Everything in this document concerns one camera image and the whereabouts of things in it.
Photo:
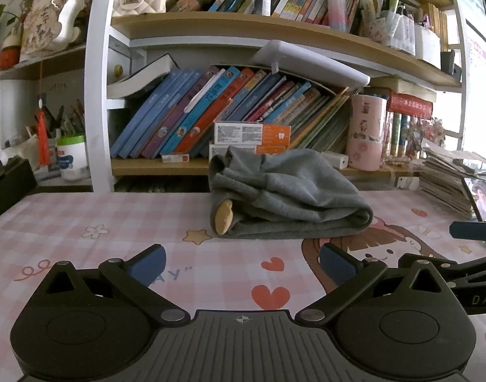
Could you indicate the thick red book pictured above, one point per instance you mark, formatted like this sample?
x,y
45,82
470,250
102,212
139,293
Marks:
x,y
410,107

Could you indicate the white cosmetics organizer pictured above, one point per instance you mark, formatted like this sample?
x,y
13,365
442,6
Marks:
x,y
426,45

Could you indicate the thick dark cover book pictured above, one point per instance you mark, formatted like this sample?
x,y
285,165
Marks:
x,y
139,79

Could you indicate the white jar green lid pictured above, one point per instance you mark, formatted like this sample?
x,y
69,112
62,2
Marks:
x,y
72,159

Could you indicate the white frame wooden bookshelf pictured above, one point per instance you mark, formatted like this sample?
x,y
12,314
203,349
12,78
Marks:
x,y
95,87

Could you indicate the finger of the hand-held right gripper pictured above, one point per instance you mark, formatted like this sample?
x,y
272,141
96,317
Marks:
x,y
446,267
468,230

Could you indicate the row of leaning blue books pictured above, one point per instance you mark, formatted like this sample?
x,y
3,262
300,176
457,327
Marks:
x,y
167,127

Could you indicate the white charger block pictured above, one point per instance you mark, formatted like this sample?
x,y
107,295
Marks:
x,y
336,160

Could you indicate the pink blue gradient bottle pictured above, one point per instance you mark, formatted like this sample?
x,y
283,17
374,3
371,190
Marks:
x,y
336,8

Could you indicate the pink printed canister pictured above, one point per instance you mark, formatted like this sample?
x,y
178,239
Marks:
x,y
366,135

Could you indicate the grey sweatpants with tan patch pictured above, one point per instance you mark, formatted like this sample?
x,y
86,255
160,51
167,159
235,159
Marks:
x,y
298,191

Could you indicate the beige flat book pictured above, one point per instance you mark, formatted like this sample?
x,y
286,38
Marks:
x,y
406,84

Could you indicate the smartphone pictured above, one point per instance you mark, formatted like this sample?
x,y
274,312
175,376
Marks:
x,y
484,199

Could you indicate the orange white carton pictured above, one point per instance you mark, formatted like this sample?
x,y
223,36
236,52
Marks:
x,y
273,150
235,133

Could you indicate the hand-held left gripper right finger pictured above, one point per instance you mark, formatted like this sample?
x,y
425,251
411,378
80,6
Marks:
x,y
338,265

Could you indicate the small black cup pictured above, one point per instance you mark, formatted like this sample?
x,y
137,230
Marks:
x,y
448,61

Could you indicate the dried flower bouquet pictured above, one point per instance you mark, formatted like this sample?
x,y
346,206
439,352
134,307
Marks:
x,y
426,131

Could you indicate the pink wall chart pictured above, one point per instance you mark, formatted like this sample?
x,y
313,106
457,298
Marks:
x,y
482,59

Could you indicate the black box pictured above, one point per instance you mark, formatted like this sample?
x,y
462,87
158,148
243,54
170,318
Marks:
x,y
12,187

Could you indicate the holder with brushes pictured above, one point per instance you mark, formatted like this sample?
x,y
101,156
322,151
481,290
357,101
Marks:
x,y
66,123

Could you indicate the red tassel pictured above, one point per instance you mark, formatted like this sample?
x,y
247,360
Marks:
x,y
42,139

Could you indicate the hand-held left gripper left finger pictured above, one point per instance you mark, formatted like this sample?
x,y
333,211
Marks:
x,y
147,265

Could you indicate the stack of magazines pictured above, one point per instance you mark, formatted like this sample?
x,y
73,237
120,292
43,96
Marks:
x,y
442,191

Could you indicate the row of tan spine books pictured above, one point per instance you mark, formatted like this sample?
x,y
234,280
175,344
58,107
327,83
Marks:
x,y
437,24

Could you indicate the clear holder with tubes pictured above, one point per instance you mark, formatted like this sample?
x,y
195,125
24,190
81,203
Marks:
x,y
390,28

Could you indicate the floral fan ornament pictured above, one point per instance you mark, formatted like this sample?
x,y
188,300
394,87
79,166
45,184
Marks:
x,y
44,28

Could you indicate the potted plant orange pot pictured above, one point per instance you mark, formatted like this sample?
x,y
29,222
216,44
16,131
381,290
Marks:
x,y
8,53

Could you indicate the small red white box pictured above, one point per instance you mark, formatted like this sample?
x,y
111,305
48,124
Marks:
x,y
176,158

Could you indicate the white flat tray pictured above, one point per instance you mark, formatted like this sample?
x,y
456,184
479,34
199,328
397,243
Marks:
x,y
306,61

